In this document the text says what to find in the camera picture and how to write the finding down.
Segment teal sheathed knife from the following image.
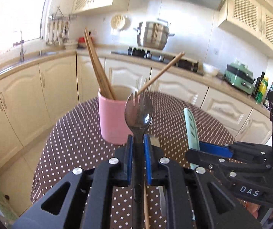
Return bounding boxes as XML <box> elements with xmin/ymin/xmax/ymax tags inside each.
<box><xmin>183</xmin><ymin>107</ymin><xmax>201</xmax><ymax>170</ymax></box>

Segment pink utensil cup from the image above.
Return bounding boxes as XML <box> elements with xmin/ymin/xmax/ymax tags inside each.
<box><xmin>98</xmin><ymin>85</ymin><xmax>138</xmax><ymax>145</ymax></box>

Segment metal spoon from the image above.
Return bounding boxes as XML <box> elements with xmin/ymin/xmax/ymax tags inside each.
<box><xmin>158</xmin><ymin>186</ymin><xmax>166</xmax><ymax>214</ymax></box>

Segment steel kitchen sink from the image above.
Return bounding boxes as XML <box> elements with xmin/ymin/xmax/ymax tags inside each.
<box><xmin>0</xmin><ymin>51</ymin><xmax>59</xmax><ymax>75</ymax></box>

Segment green yellow bottle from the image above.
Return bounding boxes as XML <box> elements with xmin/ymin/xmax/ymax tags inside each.
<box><xmin>255</xmin><ymin>77</ymin><xmax>268</xmax><ymax>104</ymax></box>

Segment dark soy sauce bottle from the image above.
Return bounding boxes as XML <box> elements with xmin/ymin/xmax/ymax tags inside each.
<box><xmin>263</xmin><ymin>81</ymin><xmax>273</xmax><ymax>109</ymax></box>

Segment brown polka dot tablecloth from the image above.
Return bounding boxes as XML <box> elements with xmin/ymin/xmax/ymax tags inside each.
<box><xmin>29</xmin><ymin>91</ymin><xmax>249</xmax><ymax>229</ymax></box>

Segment green electric cooker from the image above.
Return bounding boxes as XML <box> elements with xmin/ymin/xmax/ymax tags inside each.
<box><xmin>224</xmin><ymin>63</ymin><xmax>255</xmax><ymax>95</ymax></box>

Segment dark oil bottle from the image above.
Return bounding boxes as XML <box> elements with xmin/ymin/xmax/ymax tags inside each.
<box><xmin>252</xmin><ymin>71</ymin><xmax>265</xmax><ymax>98</ymax></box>

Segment white bowl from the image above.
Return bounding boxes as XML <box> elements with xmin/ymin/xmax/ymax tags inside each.
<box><xmin>203</xmin><ymin>63</ymin><xmax>219</xmax><ymax>77</ymax></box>

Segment black gas stove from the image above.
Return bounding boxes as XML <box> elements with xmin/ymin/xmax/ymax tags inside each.
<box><xmin>111</xmin><ymin>47</ymin><xmax>204</xmax><ymax>76</ymax></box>

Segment cream lower cabinets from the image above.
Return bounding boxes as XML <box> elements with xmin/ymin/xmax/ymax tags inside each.
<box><xmin>0</xmin><ymin>53</ymin><xmax>273</xmax><ymax>179</ymax></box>

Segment cream cabinets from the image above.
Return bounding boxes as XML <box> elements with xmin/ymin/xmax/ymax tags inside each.
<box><xmin>72</xmin><ymin>0</ymin><xmax>273</xmax><ymax>58</ymax></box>
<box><xmin>0</xmin><ymin>53</ymin><xmax>273</xmax><ymax>179</ymax></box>

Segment stainless steel steamer pot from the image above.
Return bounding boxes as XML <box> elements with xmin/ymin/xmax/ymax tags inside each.
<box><xmin>134</xmin><ymin>19</ymin><xmax>175</xmax><ymax>51</ymax></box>

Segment cream upper cabinets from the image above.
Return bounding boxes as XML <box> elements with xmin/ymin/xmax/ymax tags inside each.
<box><xmin>72</xmin><ymin>0</ymin><xmax>273</xmax><ymax>58</ymax></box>

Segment chrome faucet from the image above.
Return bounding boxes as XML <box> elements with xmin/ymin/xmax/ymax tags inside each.
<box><xmin>12</xmin><ymin>31</ymin><xmax>25</xmax><ymax>63</ymax></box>

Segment red container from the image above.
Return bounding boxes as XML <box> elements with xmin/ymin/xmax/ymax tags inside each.
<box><xmin>78</xmin><ymin>37</ymin><xmax>87</xmax><ymax>49</ymax></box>

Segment cream round strainer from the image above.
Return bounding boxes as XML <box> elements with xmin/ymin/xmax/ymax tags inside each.
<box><xmin>110</xmin><ymin>14</ymin><xmax>131</xmax><ymax>31</ymax></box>

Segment hanging utensil rack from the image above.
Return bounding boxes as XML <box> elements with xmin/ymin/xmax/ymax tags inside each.
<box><xmin>46</xmin><ymin>6</ymin><xmax>76</xmax><ymax>47</ymax></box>

